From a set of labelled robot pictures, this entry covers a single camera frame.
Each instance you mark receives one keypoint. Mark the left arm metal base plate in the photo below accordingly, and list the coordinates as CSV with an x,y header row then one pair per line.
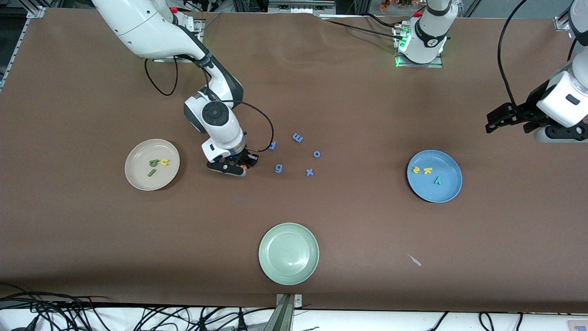
x,y
420,65

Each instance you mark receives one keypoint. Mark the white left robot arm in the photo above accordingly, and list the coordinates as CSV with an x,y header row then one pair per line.
x,y
429,37

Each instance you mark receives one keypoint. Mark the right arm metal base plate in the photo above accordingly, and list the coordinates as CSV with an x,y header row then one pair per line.
x,y
161,59

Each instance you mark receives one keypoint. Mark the orange artificial flowers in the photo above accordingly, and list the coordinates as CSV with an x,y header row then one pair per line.
x,y
385,4

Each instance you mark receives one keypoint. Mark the tan cardboard box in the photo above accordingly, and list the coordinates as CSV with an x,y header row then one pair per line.
x,y
578,325

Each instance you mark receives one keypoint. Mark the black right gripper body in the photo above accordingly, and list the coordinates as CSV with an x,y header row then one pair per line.
x,y
244,156

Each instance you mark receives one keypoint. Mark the brown table cover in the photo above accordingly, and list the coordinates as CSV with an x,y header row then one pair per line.
x,y
294,92

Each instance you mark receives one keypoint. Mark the blue round plate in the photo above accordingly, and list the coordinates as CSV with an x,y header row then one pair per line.
x,y
441,193

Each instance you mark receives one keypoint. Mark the green round plate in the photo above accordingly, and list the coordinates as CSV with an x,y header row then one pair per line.
x,y
288,253

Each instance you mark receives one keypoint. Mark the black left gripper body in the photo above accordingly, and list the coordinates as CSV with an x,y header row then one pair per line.
x,y
522,111

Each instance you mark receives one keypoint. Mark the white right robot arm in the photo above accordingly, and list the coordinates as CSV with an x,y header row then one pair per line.
x,y
138,23

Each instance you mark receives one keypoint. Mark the white paper scrap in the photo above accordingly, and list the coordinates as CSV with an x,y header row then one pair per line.
x,y
415,261

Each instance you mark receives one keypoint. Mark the beige round plate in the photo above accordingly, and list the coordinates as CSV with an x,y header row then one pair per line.
x,y
138,174

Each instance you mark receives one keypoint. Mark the aluminium frame rail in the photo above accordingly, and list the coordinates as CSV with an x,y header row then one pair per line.
x,y
561,22
19,46

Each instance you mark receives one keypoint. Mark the aluminium frame crossbar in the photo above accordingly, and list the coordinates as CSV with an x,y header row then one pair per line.
x,y
298,7

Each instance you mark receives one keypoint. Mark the yellow letter k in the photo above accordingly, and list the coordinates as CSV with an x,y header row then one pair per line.
x,y
427,170

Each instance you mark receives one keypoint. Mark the metal bracket at table edge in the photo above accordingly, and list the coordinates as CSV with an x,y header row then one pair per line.
x,y
285,312

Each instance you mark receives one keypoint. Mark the blue letter m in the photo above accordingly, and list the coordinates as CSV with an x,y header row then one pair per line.
x,y
297,137

